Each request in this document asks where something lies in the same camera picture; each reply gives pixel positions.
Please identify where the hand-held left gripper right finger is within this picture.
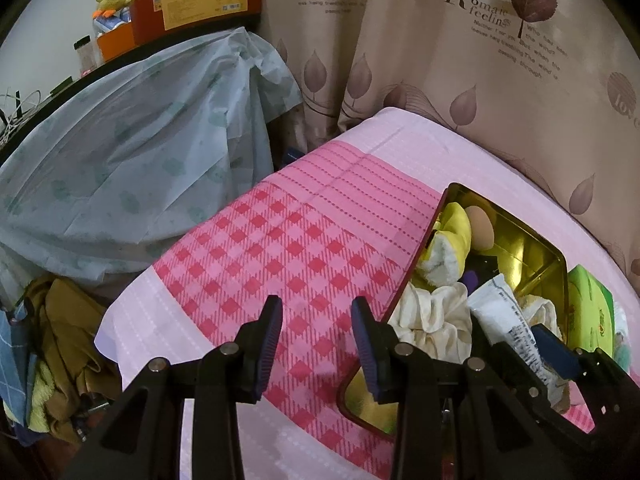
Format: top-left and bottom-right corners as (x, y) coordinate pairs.
(350, 297), (553, 480)

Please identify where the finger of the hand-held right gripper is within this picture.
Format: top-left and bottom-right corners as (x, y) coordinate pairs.
(531, 324), (640, 436)
(470, 317), (601, 456)

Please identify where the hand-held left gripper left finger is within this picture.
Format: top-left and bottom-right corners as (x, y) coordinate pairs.
(62, 295), (284, 480)

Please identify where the yellow white towel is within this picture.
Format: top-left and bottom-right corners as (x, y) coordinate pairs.
(517, 294), (571, 413)

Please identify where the white tube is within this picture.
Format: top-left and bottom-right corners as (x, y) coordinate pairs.
(470, 275), (556, 396)

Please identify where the white fabric scrunchie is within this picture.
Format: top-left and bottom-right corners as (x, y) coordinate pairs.
(387, 280), (473, 363)

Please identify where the gold metal tin box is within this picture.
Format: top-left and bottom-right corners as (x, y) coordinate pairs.
(336, 182), (571, 443)

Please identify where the pink egg-shaped makeup sponge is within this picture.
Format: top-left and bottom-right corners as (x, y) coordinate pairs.
(465, 205), (497, 251)

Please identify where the yellow white fleece sock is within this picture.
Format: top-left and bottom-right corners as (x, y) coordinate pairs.
(415, 201), (473, 286)

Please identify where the green tissue pack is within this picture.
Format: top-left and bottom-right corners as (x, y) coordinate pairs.
(565, 265), (616, 356)

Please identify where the white ribbed cloth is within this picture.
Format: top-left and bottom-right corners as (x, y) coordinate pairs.
(611, 302), (635, 373)

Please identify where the pink checked bedsheet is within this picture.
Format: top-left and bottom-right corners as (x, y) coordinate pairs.
(95, 106), (640, 480)

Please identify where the brown clothing pile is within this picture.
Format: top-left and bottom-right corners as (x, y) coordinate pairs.
(22, 275), (123, 441)

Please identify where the pale green plastic cover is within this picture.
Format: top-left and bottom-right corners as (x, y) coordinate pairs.
(0, 27), (303, 286)

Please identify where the yellow-green towel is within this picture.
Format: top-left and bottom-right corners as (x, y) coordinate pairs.
(27, 357), (58, 431)

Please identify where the blue checked cloth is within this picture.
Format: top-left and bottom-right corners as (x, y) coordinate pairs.
(0, 305), (38, 426)

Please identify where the beige leaf-print curtain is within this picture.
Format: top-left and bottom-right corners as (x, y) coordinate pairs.
(257, 0), (640, 281)

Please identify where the orange box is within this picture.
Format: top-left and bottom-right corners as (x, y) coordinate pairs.
(96, 24), (136, 63)

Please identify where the clear jar with black lid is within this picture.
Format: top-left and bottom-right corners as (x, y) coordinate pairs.
(74, 36), (101, 73)

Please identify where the red cardboard box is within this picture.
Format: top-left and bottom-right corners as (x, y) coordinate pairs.
(131, 0), (263, 46)

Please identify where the blue white packet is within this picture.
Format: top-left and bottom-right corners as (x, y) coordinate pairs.
(92, 12), (133, 33)

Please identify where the white cable bundle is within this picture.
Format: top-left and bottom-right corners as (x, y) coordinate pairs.
(0, 87), (43, 148)

